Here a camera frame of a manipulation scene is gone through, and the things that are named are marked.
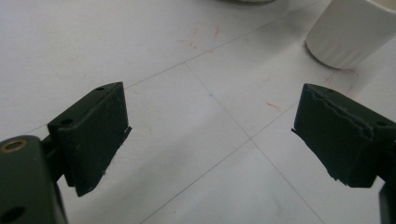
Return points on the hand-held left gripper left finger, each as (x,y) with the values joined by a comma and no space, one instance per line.
(90,140)

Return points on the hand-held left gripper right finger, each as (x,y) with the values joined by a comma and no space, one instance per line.
(339,140)

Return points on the white cup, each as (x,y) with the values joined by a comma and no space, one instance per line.
(345,34)

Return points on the cream rice container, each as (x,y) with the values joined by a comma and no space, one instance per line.
(246,1)

